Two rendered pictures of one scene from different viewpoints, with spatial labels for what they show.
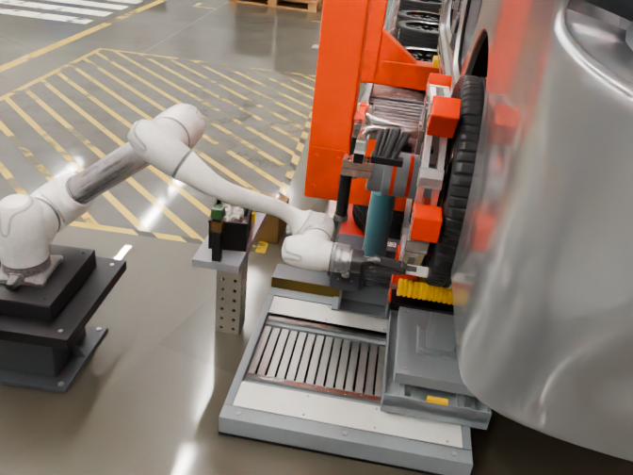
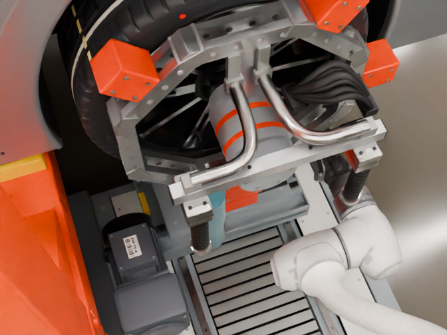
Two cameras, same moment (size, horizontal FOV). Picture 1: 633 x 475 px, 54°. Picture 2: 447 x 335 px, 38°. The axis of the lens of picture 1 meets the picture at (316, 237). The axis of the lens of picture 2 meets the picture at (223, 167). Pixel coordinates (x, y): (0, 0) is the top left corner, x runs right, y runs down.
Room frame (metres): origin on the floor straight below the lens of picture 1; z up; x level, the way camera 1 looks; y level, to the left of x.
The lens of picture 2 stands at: (2.19, 0.35, 2.02)
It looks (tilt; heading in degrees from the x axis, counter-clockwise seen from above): 63 degrees down; 245
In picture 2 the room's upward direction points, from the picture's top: straight up
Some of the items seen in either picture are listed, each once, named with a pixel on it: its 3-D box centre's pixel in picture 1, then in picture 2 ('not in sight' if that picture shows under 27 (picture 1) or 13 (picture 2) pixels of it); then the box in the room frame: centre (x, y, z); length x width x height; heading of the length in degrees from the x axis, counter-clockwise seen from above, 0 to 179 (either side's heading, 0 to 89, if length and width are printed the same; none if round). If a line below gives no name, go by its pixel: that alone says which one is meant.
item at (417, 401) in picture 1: (433, 364); (216, 185); (1.82, -0.48, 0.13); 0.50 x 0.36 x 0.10; 174
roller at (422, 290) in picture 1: (435, 292); not in sight; (1.71, -0.40, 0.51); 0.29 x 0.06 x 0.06; 84
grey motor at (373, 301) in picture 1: (379, 281); (141, 271); (2.15, -0.27, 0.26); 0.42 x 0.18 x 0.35; 84
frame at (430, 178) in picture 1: (423, 178); (239, 107); (1.84, -0.32, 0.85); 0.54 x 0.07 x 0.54; 174
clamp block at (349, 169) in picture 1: (357, 166); (358, 145); (1.69, -0.10, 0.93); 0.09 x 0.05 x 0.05; 84
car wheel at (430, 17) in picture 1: (424, 25); not in sight; (7.59, -0.96, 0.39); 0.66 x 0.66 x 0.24
